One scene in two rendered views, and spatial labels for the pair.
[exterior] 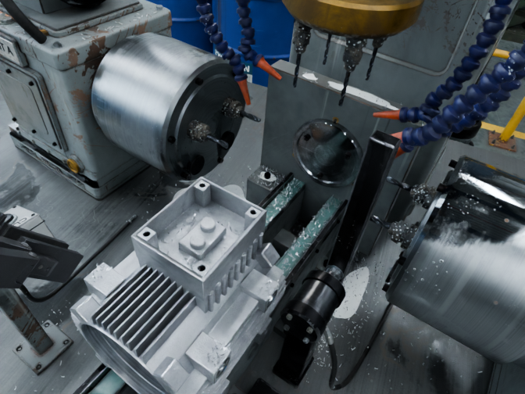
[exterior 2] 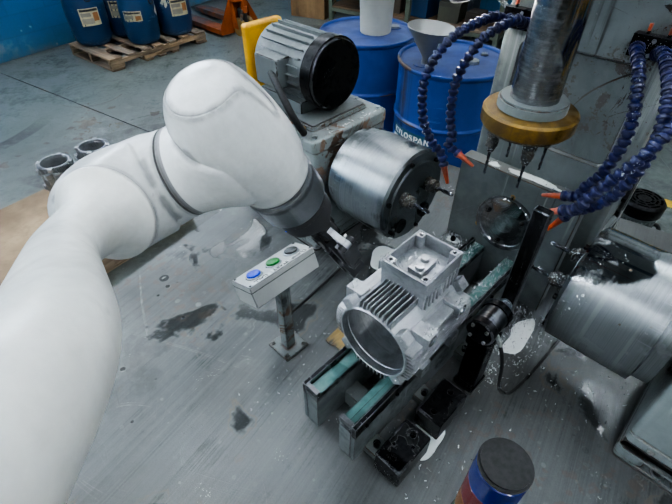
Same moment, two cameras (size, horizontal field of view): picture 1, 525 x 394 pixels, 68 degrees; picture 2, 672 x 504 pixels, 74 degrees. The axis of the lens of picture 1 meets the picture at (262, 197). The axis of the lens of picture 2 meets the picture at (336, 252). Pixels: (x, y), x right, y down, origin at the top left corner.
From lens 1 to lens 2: 0.42 m
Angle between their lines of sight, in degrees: 11
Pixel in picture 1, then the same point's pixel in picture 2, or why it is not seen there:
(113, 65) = (350, 151)
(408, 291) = (559, 317)
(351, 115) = (526, 194)
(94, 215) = not seen: hidden behind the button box
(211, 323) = (425, 317)
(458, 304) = (594, 326)
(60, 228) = not seen: hidden behind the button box
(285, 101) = (473, 181)
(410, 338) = (566, 374)
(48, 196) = (278, 244)
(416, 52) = (581, 148)
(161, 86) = (385, 168)
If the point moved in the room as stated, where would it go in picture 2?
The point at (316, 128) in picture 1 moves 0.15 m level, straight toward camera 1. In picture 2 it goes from (497, 203) to (487, 240)
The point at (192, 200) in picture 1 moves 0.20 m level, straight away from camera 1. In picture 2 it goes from (413, 244) to (402, 187)
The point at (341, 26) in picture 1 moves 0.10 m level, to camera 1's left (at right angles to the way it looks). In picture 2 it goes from (519, 140) to (464, 133)
